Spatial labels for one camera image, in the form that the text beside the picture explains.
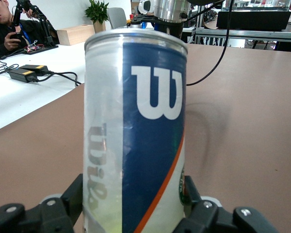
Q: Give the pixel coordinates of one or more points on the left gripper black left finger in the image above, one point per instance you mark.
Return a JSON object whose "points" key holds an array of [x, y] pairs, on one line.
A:
{"points": [[46, 216]]}

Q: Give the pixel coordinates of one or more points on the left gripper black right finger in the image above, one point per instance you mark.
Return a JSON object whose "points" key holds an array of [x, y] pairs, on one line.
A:
{"points": [[213, 218]]}

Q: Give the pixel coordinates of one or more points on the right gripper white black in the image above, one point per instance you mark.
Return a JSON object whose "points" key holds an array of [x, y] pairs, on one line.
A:
{"points": [[171, 29]]}

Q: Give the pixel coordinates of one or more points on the clear blue tennis ball can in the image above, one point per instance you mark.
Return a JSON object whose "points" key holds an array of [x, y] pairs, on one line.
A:
{"points": [[148, 97]]}

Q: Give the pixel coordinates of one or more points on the yellow red button box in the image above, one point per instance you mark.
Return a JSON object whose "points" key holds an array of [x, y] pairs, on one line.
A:
{"points": [[130, 21]]}

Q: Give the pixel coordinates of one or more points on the grey chair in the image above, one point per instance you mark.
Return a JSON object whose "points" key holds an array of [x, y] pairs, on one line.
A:
{"points": [[116, 18]]}

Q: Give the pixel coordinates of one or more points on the metal shelf rack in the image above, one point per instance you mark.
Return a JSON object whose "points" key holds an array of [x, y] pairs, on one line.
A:
{"points": [[245, 36]]}

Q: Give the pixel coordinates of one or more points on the green potted plant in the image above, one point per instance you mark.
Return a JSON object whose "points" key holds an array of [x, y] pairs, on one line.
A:
{"points": [[97, 12]]}

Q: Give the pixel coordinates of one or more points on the black case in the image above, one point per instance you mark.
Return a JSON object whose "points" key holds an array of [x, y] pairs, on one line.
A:
{"points": [[252, 20]]}

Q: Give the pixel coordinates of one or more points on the brown table mat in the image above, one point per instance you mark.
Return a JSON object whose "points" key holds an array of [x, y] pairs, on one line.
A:
{"points": [[245, 133]]}

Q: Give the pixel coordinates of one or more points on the light wooden box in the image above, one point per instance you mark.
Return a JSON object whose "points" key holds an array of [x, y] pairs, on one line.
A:
{"points": [[75, 35]]}

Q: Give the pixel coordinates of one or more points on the white side table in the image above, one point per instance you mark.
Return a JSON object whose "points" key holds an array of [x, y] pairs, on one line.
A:
{"points": [[26, 102]]}

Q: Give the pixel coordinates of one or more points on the black power adapter yellow label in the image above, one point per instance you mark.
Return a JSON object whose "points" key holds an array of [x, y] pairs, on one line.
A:
{"points": [[21, 75], [36, 68]]}

